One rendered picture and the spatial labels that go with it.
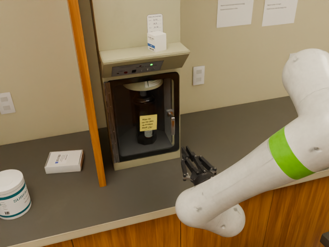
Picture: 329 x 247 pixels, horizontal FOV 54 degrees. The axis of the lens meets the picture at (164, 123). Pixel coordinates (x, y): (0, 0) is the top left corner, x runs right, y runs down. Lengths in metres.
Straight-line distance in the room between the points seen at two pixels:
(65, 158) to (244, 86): 1.15
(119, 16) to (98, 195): 0.72
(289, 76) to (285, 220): 1.11
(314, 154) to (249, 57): 1.37
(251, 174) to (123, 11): 0.75
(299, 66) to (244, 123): 1.12
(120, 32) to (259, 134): 0.95
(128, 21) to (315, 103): 0.76
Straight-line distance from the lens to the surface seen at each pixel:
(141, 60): 1.18
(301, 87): 0.76
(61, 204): 1.43
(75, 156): 1.60
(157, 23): 1.27
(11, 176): 1.40
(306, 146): 0.70
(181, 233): 1.52
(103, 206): 1.38
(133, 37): 1.26
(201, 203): 0.87
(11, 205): 1.39
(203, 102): 2.00
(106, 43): 1.25
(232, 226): 0.99
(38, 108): 1.82
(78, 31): 1.14
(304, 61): 0.80
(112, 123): 1.38
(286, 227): 1.85
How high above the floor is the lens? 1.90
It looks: 31 degrees down
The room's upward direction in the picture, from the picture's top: 2 degrees counter-clockwise
